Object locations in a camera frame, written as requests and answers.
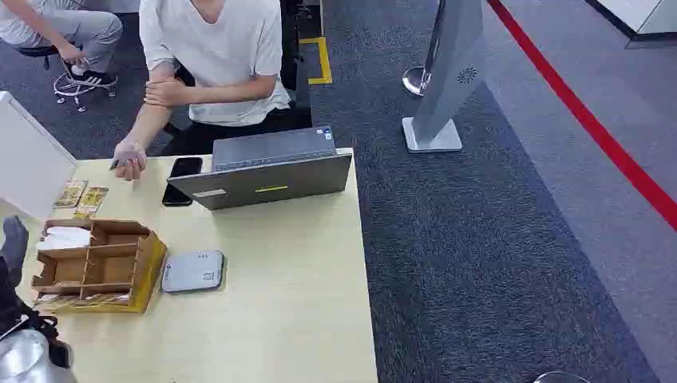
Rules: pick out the yellow printed card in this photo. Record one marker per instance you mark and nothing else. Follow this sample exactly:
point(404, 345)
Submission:
point(70, 194)
point(92, 200)

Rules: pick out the white card stack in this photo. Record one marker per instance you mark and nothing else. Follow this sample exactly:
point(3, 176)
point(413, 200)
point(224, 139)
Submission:
point(63, 238)

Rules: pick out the black smartphone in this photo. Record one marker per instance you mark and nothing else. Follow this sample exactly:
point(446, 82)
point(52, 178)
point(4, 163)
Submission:
point(182, 174)

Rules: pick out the grey laptop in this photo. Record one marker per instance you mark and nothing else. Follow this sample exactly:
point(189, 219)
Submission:
point(264, 180)

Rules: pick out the wooden card box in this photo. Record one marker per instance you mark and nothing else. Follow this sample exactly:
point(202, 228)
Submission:
point(143, 269)

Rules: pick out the white platform with dark edge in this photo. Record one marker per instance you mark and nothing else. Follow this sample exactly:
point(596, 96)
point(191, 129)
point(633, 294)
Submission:
point(642, 16)

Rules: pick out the red floor tape line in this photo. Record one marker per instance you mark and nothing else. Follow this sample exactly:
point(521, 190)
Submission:
point(587, 119)

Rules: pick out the black chair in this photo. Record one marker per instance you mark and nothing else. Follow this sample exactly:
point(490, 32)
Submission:
point(290, 53)

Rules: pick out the person in white shirt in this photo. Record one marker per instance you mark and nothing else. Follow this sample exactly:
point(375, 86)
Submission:
point(222, 47)

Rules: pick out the printed card stack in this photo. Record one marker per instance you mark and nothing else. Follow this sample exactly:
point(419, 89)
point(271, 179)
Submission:
point(79, 300)

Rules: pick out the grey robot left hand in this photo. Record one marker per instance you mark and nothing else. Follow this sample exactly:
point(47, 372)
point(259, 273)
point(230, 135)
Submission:
point(13, 243)

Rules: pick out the white board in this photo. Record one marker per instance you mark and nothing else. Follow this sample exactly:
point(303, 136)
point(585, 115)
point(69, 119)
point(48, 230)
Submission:
point(32, 158)

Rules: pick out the chrome stanchion base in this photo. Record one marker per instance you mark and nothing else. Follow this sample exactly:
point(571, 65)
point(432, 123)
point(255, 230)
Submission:
point(560, 378)

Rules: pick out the person's left hand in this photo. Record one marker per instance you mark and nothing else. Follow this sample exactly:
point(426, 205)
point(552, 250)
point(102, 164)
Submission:
point(163, 93)

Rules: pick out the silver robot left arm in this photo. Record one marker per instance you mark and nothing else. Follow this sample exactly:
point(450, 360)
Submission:
point(24, 359)

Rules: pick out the grey kiosk stand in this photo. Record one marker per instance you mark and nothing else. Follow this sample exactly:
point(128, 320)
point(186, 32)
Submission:
point(449, 69)

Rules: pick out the person's right hand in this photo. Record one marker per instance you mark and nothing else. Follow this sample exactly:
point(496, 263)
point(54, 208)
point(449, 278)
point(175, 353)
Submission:
point(130, 158)

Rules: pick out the chrome stanchion post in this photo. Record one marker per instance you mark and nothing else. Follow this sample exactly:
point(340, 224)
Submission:
point(418, 79)

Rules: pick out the person in grey trousers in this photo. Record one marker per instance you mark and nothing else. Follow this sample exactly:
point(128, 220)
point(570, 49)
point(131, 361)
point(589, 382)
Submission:
point(79, 26)

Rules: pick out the grey square card reader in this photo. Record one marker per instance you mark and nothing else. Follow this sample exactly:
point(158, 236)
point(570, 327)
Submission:
point(193, 271)

